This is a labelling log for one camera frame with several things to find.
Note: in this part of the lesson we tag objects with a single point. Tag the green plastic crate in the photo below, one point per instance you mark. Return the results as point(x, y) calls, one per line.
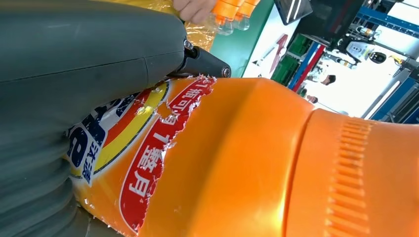
point(284, 70)
point(300, 45)

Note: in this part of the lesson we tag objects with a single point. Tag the red and white booklet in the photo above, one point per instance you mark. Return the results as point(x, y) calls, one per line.
point(281, 52)

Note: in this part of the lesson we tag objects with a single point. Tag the green table mat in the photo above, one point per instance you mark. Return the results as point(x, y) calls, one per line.
point(235, 52)

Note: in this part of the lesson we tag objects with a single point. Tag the black tablet on stand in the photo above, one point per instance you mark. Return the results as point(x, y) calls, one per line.
point(291, 9)

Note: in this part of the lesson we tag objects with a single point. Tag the person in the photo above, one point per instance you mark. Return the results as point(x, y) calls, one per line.
point(322, 77)
point(193, 9)
point(312, 99)

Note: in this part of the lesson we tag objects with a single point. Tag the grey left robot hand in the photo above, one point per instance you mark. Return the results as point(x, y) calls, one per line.
point(82, 55)

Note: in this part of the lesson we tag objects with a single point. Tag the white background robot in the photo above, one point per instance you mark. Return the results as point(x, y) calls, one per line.
point(358, 50)

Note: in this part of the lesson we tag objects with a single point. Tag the blue metal shelving rack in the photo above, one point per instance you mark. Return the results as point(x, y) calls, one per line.
point(386, 21)

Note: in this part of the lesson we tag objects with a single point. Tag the yellow taped plastic mat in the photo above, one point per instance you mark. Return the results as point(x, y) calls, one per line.
point(199, 37)

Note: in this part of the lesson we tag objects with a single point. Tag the red rack post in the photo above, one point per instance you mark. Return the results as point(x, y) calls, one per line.
point(309, 67)

